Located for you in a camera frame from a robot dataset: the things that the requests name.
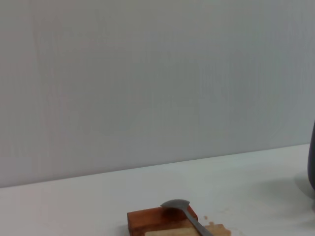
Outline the pink handled metal spoon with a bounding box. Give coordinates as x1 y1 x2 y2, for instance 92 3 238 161
160 199 215 236

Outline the grey ceramic cup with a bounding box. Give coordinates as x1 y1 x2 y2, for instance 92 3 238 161
307 119 315 190

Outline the reddish brown wooden block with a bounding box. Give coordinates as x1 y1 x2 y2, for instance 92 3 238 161
127 205 199 236

